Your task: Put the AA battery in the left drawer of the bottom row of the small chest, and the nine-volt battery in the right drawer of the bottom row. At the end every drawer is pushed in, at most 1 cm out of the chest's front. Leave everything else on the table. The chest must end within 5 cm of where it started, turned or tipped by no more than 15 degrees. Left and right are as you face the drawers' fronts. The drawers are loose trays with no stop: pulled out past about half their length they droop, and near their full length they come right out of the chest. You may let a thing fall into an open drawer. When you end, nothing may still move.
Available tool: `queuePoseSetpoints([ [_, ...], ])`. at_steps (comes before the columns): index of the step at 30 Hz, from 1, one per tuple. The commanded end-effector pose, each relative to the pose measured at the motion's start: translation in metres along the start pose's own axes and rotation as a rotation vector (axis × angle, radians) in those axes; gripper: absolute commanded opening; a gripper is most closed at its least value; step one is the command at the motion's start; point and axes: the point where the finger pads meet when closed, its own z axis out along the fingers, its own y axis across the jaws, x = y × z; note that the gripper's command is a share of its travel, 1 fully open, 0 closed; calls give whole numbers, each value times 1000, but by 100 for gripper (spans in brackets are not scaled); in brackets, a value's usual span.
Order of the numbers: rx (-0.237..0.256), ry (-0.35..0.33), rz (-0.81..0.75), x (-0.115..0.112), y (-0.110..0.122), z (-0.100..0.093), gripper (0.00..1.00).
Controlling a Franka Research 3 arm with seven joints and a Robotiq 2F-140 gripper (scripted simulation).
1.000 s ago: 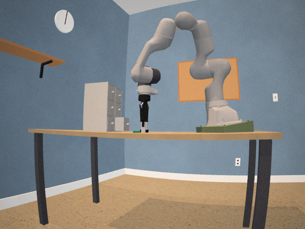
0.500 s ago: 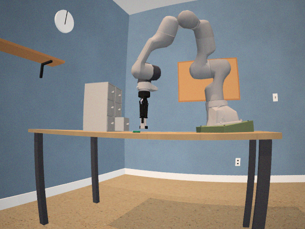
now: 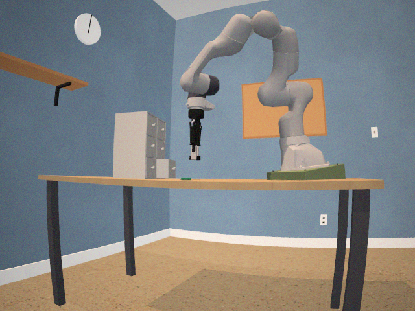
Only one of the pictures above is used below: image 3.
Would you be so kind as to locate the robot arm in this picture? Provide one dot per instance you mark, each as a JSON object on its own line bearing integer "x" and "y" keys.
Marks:
{"x": 296, "y": 152}

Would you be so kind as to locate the beige small chest of drawers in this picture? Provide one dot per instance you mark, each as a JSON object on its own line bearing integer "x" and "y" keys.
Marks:
{"x": 130, "y": 139}

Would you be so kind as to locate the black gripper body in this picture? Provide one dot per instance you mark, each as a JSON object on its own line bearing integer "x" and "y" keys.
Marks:
{"x": 196, "y": 114}

